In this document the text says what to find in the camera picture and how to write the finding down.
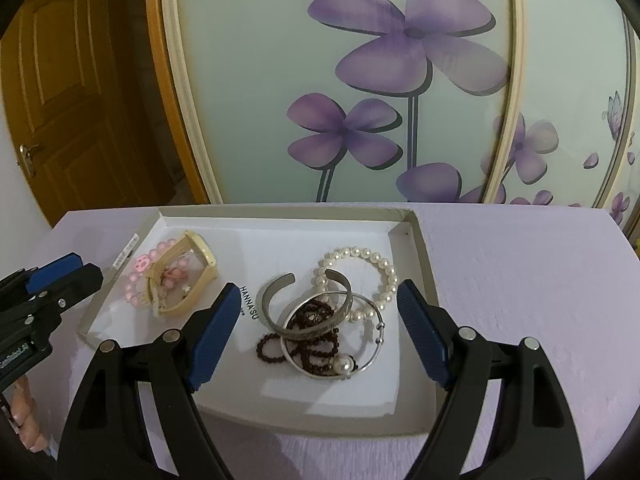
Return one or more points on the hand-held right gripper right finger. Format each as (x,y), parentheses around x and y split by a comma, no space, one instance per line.
(422,335)

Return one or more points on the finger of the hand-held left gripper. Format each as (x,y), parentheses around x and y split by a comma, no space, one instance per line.
(55,270)
(75,285)

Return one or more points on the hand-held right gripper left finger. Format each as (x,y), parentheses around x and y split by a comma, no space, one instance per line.
(215,340)

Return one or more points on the thin silver bangle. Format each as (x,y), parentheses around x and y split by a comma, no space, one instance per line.
(378,332)

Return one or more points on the pearl drop earring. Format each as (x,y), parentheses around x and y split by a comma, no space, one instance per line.
(186,288)
(344,366)

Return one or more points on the grey cardboard tray box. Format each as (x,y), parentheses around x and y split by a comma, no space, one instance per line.
(280,240)

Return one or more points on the person's left hand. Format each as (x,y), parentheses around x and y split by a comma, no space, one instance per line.
(27,410)

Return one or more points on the lavender tablecloth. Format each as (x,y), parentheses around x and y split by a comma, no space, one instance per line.
(525,285)

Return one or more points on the brown wooden door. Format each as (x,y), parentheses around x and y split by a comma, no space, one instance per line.
(75,110)

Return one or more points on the purple flower wardrobe door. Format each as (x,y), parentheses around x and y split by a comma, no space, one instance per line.
(250,85)

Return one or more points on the wooden door frame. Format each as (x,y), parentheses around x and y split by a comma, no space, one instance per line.
(175,135)

